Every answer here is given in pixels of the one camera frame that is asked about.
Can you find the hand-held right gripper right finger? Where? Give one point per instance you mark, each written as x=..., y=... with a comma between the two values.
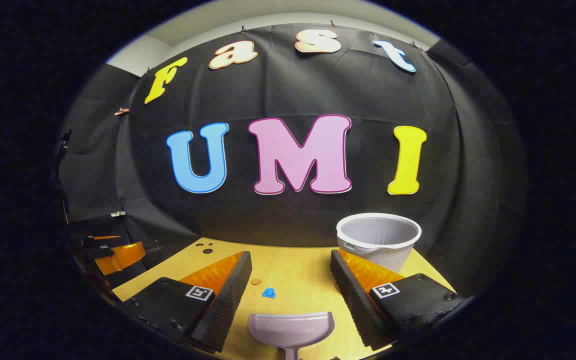
x=355, y=300

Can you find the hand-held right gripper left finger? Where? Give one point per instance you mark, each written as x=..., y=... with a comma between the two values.
x=225, y=305

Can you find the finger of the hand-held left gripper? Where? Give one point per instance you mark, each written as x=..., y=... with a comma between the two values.
x=93, y=247
x=120, y=257

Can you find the blue paper trash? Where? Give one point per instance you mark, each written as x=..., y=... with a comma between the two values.
x=268, y=293

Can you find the white ribbed garbage bin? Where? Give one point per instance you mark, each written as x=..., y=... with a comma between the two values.
x=388, y=257

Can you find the light purple dustpan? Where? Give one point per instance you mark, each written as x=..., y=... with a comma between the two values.
x=290, y=327

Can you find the yellow wooden desktop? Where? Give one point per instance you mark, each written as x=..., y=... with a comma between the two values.
x=298, y=270

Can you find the small metal clip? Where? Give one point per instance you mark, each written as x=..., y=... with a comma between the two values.
x=118, y=214

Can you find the small copper clip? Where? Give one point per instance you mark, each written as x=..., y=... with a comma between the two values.
x=121, y=111

